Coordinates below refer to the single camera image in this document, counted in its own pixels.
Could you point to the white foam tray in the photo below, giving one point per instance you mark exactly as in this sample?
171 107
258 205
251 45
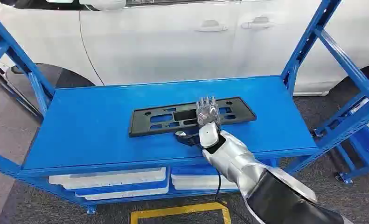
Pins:
110 177

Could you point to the white car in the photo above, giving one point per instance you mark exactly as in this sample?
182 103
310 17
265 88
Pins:
159 46

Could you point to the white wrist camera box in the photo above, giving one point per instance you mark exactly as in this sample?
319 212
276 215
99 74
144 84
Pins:
208 136

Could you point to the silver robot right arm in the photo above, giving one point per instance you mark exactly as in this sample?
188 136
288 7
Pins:
240 164

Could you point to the black car tyre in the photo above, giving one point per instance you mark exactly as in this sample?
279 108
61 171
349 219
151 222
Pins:
357 83
48 75

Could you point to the blue metal shelf rack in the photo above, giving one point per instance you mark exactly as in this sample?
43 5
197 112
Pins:
110 133

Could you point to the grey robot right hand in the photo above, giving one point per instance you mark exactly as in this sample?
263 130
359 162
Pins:
207 114

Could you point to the black licence plate frame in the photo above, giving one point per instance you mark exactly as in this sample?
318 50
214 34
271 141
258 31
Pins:
159 123

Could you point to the yellow floor tape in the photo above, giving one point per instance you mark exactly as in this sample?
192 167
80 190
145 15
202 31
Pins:
178 211

